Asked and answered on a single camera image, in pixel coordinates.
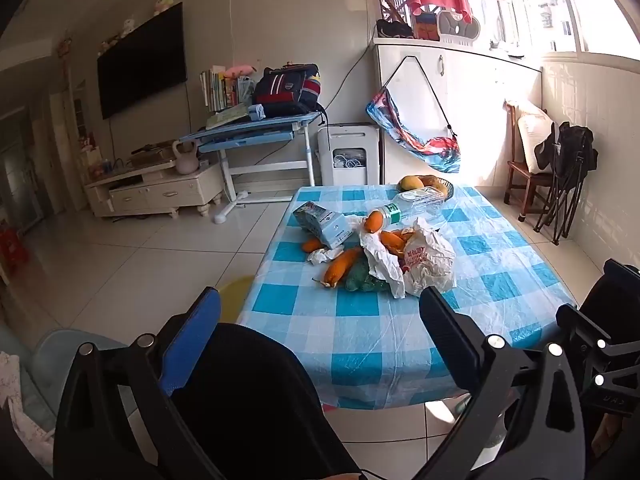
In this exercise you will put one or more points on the white plush toy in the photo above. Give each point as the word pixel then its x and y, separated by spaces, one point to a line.
pixel 129 27

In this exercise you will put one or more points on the yellow green plush toy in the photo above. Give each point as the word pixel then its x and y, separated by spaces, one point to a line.
pixel 164 4

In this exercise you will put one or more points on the blue white study desk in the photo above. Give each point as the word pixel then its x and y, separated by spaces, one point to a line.
pixel 250 132

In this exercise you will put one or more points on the black folding rack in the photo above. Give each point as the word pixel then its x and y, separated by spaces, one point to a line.
pixel 570 155

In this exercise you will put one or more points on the small brown plush toy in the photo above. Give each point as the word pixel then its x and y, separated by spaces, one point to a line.
pixel 109 45

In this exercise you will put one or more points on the yellow mango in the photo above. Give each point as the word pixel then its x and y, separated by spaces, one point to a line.
pixel 409 182

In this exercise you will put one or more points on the white floral cloth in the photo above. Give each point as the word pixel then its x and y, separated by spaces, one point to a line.
pixel 25 420

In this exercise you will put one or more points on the navy red striped backpack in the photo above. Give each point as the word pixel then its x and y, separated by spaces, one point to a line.
pixel 285 90

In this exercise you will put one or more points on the colourful printed hanging bag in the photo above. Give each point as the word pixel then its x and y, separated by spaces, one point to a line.
pixel 415 135

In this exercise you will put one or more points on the dark glass door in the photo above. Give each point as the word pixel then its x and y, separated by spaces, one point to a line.
pixel 22 175

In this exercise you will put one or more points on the black flat television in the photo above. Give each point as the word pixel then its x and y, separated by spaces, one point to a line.
pixel 140 65

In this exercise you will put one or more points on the red wall ornament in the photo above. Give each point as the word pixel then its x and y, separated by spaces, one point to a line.
pixel 65 50

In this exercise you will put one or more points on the pink plush toy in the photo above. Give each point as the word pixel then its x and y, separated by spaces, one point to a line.
pixel 240 71

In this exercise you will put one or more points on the white cabinet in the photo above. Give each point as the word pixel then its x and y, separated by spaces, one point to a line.
pixel 490 95

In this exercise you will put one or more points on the blue white checkered tablecloth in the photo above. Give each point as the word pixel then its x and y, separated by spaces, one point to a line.
pixel 375 340

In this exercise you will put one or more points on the clear plastic bottle green label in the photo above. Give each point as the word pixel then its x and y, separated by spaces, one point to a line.
pixel 400 212

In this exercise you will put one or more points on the brown flat box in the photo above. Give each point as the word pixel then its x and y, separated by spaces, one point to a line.
pixel 150 156

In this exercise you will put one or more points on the red plastic stool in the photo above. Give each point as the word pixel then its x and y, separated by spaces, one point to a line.
pixel 14 247

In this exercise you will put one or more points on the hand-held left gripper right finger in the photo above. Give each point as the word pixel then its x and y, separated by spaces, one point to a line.
pixel 450 340

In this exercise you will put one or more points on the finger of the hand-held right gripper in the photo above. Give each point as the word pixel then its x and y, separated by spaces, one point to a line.
pixel 580 325
pixel 620 295

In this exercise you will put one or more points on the green net bag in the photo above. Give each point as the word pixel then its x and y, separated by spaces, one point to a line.
pixel 367 280

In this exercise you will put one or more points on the white floor appliance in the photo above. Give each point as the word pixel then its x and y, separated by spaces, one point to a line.
pixel 347 140

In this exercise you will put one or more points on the black shoes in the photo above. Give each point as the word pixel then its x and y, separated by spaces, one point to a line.
pixel 394 29

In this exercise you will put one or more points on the clear plastic food container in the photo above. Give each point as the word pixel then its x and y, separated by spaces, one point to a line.
pixel 422 197

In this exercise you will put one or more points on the cream television stand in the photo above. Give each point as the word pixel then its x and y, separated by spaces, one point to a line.
pixel 150 192

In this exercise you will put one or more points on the pale blue drink carton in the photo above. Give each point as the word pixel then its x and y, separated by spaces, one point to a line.
pixel 322 222

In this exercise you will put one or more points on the row of books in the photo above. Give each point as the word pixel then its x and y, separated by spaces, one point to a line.
pixel 217 90

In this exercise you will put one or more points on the orange blue cloth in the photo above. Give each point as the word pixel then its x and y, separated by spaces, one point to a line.
pixel 425 27

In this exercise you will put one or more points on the white pillow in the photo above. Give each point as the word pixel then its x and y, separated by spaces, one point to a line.
pixel 532 130

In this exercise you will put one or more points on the open book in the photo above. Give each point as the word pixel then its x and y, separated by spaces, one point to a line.
pixel 227 116

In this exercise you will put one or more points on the pink kettlebell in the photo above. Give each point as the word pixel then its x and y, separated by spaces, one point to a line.
pixel 187 160

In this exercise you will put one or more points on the red white printed plastic bag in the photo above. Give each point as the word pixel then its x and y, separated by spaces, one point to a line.
pixel 430 260

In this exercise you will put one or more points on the brown round fruit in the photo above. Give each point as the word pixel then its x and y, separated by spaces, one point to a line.
pixel 430 180
pixel 440 188

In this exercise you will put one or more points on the yellow stool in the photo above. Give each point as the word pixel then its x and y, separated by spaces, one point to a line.
pixel 237 292

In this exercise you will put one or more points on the small white tissue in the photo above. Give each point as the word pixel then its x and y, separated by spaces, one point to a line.
pixel 319 256

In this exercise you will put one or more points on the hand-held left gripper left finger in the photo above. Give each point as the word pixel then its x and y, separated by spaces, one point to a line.
pixel 197 335

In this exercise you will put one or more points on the wooden chair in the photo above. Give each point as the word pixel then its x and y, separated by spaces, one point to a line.
pixel 517 180

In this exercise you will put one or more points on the dark fruit bowl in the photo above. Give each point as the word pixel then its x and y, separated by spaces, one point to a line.
pixel 447 187

